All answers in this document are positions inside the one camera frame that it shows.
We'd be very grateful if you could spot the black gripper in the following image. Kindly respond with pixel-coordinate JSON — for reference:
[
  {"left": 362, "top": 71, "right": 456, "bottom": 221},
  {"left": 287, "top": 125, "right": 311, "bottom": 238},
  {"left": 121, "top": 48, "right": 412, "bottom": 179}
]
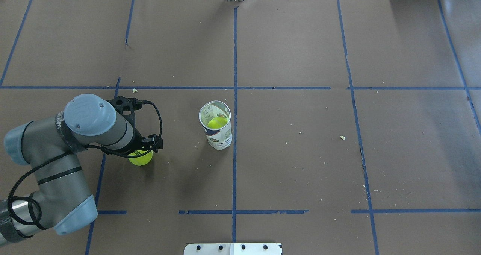
[{"left": 131, "top": 133, "right": 151, "bottom": 152}]

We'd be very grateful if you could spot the yellow-green tennis ball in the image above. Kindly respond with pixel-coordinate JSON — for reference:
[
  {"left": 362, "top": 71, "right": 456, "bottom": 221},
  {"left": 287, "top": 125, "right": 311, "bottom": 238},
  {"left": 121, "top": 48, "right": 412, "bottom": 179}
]
[{"left": 128, "top": 150, "right": 153, "bottom": 166}]

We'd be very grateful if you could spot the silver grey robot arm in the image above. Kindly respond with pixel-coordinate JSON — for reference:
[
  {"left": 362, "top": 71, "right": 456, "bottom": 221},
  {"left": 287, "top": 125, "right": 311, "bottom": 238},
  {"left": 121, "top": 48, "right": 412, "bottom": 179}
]
[{"left": 1, "top": 94, "right": 163, "bottom": 246}]

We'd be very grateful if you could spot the clear tennis ball can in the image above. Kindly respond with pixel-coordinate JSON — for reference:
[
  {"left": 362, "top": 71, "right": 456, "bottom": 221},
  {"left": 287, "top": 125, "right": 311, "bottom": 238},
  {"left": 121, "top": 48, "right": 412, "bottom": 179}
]
[{"left": 198, "top": 100, "right": 233, "bottom": 150}]

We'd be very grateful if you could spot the tennis ball inside can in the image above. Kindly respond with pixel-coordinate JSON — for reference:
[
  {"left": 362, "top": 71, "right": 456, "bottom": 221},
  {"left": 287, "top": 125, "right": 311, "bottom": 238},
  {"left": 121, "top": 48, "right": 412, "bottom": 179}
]
[{"left": 207, "top": 116, "right": 229, "bottom": 130}]

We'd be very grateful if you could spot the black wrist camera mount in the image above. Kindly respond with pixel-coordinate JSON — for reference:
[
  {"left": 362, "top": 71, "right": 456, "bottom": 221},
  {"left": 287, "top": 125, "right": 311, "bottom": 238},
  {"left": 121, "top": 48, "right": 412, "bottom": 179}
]
[{"left": 107, "top": 96, "right": 144, "bottom": 116}]

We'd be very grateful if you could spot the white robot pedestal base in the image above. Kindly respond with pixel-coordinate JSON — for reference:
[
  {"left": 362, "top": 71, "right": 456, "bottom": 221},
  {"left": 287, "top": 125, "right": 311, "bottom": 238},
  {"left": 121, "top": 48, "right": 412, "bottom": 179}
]
[{"left": 183, "top": 243, "right": 283, "bottom": 255}]

